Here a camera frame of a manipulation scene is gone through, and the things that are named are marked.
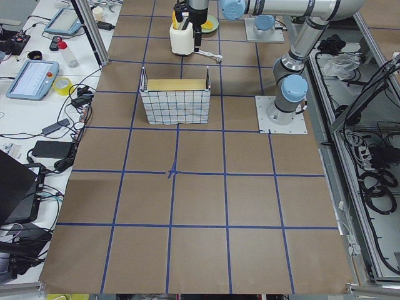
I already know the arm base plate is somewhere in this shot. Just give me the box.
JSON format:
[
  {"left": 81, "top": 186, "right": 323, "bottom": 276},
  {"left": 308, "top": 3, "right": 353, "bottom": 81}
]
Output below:
[
  {"left": 255, "top": 96, "right": 308, "bottom": 134},
  {"left": 244, "top": 15, "right": 284, "bottom": 43}
]

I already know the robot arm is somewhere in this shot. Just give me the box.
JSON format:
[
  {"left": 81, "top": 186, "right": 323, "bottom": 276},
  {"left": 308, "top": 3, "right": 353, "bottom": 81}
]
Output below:
[
  {"left": 253, "top": 15, "right": 277, "bottom": 36},
  {"left": 221, "top": 0, "right": 364, "bottom": 96}
]

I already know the bread slice in toaster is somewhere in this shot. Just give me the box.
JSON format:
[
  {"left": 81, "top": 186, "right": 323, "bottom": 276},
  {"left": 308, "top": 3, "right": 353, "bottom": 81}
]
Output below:
[{"left": 172, "top": 11, "right": 184, "bottom": 30}]

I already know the bread slice on plate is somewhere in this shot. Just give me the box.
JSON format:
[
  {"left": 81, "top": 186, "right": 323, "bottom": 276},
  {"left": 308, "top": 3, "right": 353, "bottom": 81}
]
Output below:
[{"left": 201, "top": 19, "right": 213, "bottom": 32}]

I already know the white toaster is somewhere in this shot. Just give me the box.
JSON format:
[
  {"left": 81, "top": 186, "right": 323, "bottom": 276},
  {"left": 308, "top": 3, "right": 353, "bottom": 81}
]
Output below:
[{"left": 169, "top": 22, "right": 194, "bottom": 56}]

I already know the white toaster power cord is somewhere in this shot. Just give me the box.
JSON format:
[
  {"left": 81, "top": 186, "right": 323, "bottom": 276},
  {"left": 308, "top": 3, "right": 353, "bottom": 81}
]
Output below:
[{"left": 192, "top": 49, "right": 224, "bottom": 62}]

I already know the clear bottle red cap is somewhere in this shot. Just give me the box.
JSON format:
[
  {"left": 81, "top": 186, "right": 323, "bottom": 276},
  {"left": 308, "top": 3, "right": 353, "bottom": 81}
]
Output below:
[{"left": 57, "top": 37, "right": 79, "bottom": 68}]

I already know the black laptop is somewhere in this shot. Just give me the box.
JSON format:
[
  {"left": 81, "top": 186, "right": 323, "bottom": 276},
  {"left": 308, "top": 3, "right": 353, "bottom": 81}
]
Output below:
[{"left": 1, "top": 151, "right": 45, "bottom": 225}]

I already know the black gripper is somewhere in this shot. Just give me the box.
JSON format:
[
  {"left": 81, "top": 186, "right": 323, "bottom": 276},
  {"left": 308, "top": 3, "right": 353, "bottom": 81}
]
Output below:
[{"left": 187, "top": 7, "right": 208, "bottom": 53}]

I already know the checkered wire basket wooden shelf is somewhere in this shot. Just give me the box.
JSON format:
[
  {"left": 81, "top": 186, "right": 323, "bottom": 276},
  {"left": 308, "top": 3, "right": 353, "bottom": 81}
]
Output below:
[{"left": 140, "top": 67, "right": 211, "bottom": 125}]

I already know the blue teach pendant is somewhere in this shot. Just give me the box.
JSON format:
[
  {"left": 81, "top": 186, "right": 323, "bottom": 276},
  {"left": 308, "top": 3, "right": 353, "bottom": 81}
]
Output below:
[
  {"left": 6, "top": 60, "right": 59, "bottom": 101},
  {"left": 44, "top": 8, "right": 81, "bottom": 36}
]

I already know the black power adapter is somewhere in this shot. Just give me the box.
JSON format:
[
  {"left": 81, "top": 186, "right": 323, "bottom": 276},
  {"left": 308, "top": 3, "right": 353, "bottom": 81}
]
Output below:
[{"left": 32, "top": 141, "right": 73, "bottom": 159}]

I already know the green plate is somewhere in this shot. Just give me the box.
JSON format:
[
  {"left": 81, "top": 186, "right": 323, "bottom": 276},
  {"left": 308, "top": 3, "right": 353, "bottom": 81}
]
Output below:
[{"left": 201, "top": 14, "right": 219, "bottom": 34}]

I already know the aluminium frame post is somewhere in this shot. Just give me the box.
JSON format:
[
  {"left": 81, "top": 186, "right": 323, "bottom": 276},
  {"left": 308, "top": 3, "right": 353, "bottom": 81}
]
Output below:
[{"left": 71, "top": 0, "right": 109, "bottom": 68}]

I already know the yellow tape roll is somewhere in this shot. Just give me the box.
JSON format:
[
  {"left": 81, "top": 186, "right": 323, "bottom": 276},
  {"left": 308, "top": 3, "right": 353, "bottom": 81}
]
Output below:
[{"left": 52, "top": 77, "right": 74, "bottom": 96}]

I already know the white paper cup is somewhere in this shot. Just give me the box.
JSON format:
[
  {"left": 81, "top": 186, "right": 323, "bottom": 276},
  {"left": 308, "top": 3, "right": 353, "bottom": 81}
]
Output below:
[{"left": 92, "top": 6, "right": 105, "bottom": 21}]

